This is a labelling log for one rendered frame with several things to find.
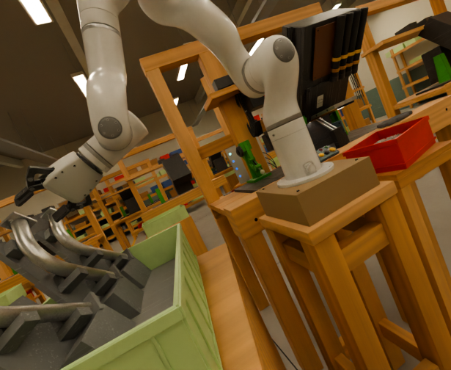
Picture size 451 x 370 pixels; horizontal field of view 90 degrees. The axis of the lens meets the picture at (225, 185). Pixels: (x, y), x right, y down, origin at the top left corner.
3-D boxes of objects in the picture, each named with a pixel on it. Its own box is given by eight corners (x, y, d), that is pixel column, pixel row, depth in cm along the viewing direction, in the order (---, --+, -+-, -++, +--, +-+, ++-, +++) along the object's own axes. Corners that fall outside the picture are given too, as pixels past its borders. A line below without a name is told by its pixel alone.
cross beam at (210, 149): (336, 98, 194) (332, 89, 193) (200, 160, 165) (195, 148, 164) (332, 100, 199) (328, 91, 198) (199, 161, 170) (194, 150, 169)
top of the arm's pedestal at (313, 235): (399, 192, 66) (394, 180, 65) (313, 247, 58) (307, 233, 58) (323, 191, 97) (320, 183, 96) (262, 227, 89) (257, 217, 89)
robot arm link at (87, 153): (106, 158, 64) (98, 166, 63) (81, 137, 56) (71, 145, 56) (119, 172, 59) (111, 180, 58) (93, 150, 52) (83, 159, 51)
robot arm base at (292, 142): (347, 164, 67) (325, 105, 65) (290, 191, 66) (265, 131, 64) (316, 164, 86) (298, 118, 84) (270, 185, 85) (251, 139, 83)
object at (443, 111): (462, 117, 133) (454, 93, 132) (244, 241, 99) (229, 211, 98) (435, 124, 147) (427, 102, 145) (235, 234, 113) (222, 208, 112)
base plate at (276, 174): (406, 116, 141) (405, 113, 141) (258, 194, 116) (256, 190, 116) (353, 132, 182) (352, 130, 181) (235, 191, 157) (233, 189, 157)
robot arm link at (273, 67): (288, 122, 81) (262, 58, 78) (325, 105, 64) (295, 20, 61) (260, 134, 78) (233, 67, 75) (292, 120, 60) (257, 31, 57)
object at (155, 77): (366, 125, 190) (323, 12, 181) (208, 204, 157) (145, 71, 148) (357, 128, 199) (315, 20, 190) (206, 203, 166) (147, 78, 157)
